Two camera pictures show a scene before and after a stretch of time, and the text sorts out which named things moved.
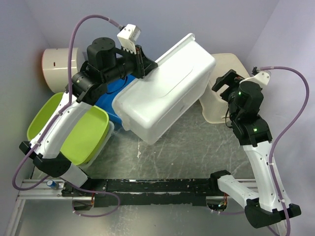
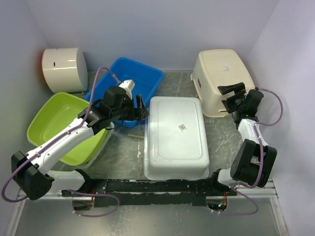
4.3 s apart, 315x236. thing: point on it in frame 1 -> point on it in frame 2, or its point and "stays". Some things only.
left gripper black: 144,65 -> 140,113
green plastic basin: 87,138 stays
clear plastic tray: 90,162 stays
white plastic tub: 153,104 -> 175,145
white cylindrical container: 55,68 stays
